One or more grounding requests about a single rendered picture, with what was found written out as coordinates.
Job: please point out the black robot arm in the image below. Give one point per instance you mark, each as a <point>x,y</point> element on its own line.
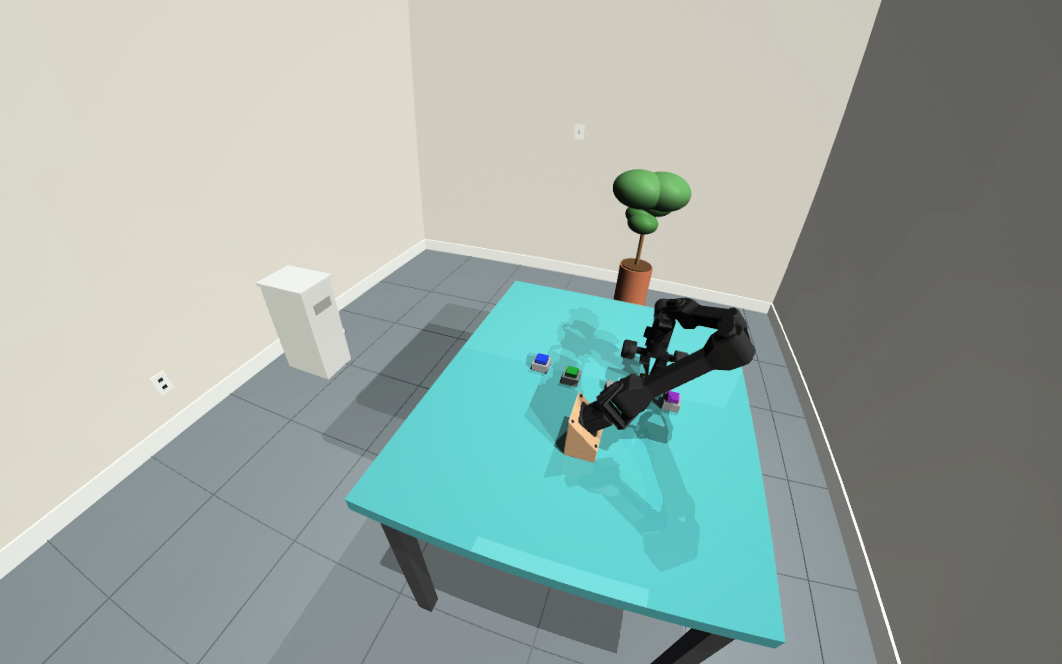
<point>728,348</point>

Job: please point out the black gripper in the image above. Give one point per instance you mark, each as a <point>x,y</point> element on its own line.
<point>656,348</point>

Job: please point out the green button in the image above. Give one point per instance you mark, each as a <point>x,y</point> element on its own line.
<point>571,376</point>

